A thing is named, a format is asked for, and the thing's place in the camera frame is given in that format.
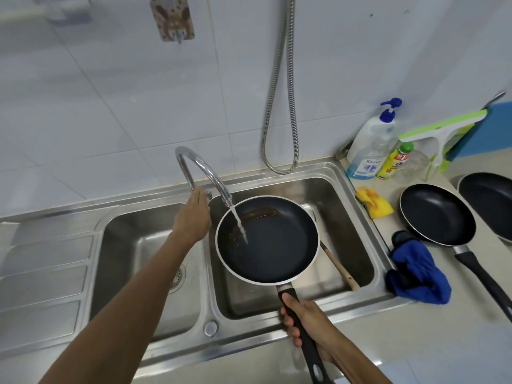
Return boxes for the person's right hand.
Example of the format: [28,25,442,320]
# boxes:
[279,293,349,364]

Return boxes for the person's left hand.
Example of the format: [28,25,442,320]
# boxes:
[171,187,213,244]

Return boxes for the metal spatula wooden handle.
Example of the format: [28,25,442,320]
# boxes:
[311,211,361,292]

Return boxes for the large black frying pan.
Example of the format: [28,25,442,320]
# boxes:
[215,195,333,384]

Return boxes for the blue microfibre cloth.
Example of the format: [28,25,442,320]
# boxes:
[385,230,453,306]

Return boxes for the yellow sponge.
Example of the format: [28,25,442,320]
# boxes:
[355,186,395,219]

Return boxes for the small black frying pan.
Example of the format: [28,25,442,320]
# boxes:
[398,183,512,323]

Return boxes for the medium black frying pan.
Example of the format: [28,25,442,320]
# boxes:
[457,172,512,244]

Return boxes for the person's left forearm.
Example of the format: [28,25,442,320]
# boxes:
[38,231,201,384]

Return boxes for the stainless steel double sink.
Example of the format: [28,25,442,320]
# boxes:
[0,162,417,372]

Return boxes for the chrome faucet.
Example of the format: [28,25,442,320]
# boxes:
[174,146,234,209]

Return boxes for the metal sink strainer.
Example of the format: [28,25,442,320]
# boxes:
[167,262,188,294]

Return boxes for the small yellow bottle green cap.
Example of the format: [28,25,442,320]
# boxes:
[375,142,415,180]

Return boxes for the clear pump soap bottle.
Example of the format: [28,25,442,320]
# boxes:
[345,98,403,180]

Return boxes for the clear glass cup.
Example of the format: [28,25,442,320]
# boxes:
[394,149,431,185]

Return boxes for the green knife block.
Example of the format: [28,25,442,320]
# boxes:
[438,125,473,174]

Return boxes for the green white squeegee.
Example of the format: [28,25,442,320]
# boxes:
[398,109,489,181]

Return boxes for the blue cutting board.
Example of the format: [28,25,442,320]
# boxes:
[447,100,512,161]

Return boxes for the brown adhesive wall hook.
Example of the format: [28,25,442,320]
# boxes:
[150,0,196,44]

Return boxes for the metal shower hose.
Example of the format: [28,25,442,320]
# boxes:
[262,0,300,175]

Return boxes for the white wall shelf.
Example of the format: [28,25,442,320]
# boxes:
[0,0,93,25]

